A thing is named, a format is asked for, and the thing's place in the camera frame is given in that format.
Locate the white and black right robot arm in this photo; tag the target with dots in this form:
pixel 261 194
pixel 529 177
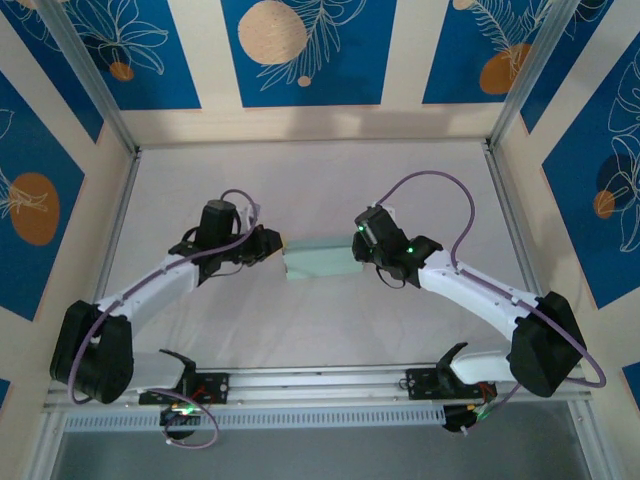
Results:
pixel 475 295

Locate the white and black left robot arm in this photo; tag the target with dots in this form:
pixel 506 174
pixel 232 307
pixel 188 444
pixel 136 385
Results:
pixel 150 290

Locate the aluminium side rail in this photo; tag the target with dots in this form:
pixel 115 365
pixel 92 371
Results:
pixel 505 200
pixel 122 210

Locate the aluminium frame post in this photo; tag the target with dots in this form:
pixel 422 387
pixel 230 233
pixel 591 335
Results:
pixel 90 75
pixel 530 65

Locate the long aluminium base rail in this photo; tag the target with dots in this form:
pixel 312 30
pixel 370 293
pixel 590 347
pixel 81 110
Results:
pixel 325 380

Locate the black controller board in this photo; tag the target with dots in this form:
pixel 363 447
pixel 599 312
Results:
pixel 181 417
pixel 462 419

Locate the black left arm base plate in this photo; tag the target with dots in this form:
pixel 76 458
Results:
pixel 220 387

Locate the white paper box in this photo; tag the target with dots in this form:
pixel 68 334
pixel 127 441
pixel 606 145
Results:
pixel 325 260

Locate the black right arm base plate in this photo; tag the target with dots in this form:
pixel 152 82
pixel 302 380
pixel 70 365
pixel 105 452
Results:
pixel 417 382

